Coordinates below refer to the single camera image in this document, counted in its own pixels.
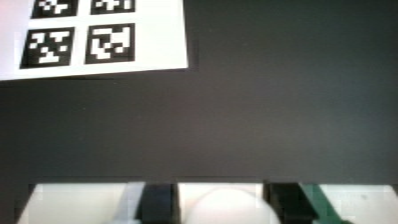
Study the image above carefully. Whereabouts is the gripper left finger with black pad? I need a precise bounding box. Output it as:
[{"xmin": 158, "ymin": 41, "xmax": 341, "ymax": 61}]
[{"xmin": 117, "ymin": 182, "xmax": 177, "ymax": 224}]

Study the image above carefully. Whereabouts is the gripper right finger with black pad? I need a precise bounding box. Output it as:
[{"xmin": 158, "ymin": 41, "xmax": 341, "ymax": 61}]
[{"xmin": 262, "ymin": 181, "xmax": 357, "ymax": 224}]

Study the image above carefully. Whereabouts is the white cabinet body box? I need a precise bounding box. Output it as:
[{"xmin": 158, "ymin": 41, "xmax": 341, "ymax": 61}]
[{"xmin": 15, "ymin": 182, "xmax": 398, "ymax": 224}]

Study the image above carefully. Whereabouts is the white base marker plate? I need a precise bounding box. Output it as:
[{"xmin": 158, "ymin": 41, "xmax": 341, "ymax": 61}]
[{"xmin": 0, "ymin": 0, "xmax": 188, "ymax": 81}]

